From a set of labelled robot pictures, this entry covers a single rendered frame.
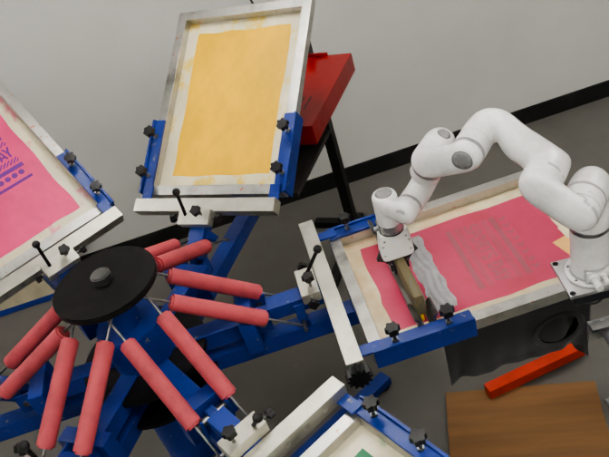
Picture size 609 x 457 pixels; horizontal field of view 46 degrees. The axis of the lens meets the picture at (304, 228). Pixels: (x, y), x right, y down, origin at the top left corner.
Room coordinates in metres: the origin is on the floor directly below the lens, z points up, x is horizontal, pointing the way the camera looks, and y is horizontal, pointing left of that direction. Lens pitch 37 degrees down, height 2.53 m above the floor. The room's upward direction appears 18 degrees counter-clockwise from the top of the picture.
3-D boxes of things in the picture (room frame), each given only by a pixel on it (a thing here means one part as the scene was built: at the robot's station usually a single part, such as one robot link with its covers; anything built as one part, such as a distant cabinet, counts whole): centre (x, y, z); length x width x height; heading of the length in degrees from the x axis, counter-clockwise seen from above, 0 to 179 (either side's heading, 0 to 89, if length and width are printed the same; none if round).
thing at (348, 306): (1.68, -0.03, 0.89); 1.24 x 0.06 x 0.06; 91
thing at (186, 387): (1.67, 0.59, 0.99); 0.82 x 0.79 x 0.12; 91
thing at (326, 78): (2.91, -0.10, 1.06); 0.61 x 0.46 x 0.12; 151
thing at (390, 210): (1.65, -0.27, 1.25); 0.15 x 0.10 x 0.11; 48
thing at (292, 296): (1.68, 0.10, 1.02); 0.17 x 0.06 x 0.05; 91
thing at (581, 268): (1.28, -0.67, 1.21); 0.16 x 0.13 x 0.15; 175
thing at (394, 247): (1.68, -0.25, 1.12); 0.10 x 0.08 x 0.11; 91
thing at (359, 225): (1.96, -0.22, 0.98); 0.30 x 0.05 x 0.07; 91
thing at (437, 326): (1.40, -0.23, 0.98); 0.30 x 0.05 x 0.07; 91
